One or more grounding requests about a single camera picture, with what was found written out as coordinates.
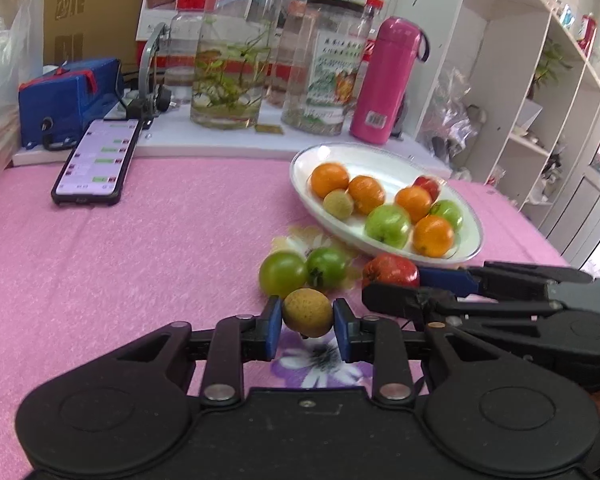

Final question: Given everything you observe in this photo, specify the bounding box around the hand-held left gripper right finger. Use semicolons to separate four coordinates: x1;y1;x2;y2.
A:
332;298;511;405

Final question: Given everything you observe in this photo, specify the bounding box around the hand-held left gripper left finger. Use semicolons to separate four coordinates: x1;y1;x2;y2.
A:
115;296;284;406

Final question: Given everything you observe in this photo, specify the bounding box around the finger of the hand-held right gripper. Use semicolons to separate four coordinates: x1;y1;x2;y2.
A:
361;282;566;333
419;260;595;301

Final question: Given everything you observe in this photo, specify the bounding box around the red apple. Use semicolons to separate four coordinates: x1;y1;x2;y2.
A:
362;253;421;289
412;175;443;203

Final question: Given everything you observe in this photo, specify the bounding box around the small yellow-green fruit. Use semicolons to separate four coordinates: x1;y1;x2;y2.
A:
282;288;334;338
322;189;354;220

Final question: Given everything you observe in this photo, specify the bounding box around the orange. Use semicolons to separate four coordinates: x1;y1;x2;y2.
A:
395;186;433;224
347;175;387;216
310;161;351;199
412;215;455;257

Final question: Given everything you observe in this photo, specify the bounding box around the green tomato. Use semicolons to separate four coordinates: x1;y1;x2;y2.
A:
306;246;350;289
258;251;309;297

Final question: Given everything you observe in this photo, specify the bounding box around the small green apple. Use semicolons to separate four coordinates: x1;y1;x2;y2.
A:
429;199;464;233

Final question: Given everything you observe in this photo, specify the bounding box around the large green apple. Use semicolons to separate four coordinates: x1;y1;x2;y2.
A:
364;203;412;248

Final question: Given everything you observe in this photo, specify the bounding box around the white ceramic plate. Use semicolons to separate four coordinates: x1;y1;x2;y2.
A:
289;143;483;264

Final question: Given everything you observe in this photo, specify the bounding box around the pink floral tablecloth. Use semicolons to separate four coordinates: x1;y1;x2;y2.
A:
0;155;571;411

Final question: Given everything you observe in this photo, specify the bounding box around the crumpled clear plastic bag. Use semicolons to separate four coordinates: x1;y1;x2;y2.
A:
420;67;486;161

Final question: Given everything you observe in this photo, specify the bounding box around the white base board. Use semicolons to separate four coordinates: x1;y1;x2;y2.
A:
11;105;431;161

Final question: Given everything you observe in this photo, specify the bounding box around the pink thermos bottle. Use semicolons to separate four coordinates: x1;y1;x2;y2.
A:
349;16;431;144

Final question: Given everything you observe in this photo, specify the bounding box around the white shelf unit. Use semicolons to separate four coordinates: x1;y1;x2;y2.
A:
410;0;600;261

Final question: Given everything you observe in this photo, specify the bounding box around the labelled clear plastic jar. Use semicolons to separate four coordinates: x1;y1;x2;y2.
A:
280;0;373;137

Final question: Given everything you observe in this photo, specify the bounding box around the glass vase with plant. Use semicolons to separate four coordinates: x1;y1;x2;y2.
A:
190;0;288;132

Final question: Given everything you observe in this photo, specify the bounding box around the green potted plant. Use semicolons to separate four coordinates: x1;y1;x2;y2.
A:
530;37;581;98

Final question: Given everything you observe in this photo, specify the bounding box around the black smartphone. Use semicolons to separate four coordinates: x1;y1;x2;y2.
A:
50;118;143;207

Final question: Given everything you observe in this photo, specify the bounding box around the clear bottle with red cap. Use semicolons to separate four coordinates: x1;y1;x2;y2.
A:
270;0;311;108
164;0;216;106
360;0;387;61

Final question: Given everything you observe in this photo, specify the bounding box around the black power plug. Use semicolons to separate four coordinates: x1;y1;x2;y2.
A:
128;87;173;122

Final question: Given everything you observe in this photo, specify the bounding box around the blue box device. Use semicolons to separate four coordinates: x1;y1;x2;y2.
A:
18;57;123;151

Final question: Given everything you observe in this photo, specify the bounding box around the brown cardboard box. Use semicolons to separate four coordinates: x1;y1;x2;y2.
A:
42;0;153;68

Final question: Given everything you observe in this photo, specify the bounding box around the clear printed plastic bag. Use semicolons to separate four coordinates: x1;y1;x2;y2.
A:
0;0;46;126

